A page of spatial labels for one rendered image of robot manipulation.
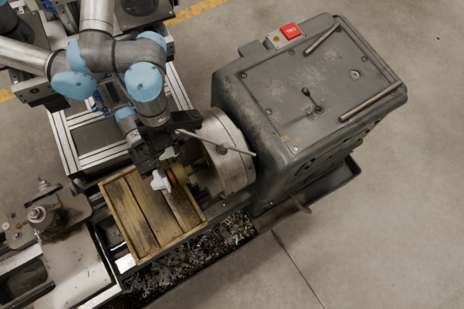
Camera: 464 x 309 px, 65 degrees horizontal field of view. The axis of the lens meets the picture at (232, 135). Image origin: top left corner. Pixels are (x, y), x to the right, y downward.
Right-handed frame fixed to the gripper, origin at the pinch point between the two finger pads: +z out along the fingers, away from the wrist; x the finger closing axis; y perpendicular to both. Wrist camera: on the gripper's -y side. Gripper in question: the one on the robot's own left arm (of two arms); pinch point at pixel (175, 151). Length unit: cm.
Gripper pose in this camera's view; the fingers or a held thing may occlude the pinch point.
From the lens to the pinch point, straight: 108.0
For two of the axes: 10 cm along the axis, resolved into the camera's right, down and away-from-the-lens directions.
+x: 5.2, 7.2, -4.6
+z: 0.2, 5.3, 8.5
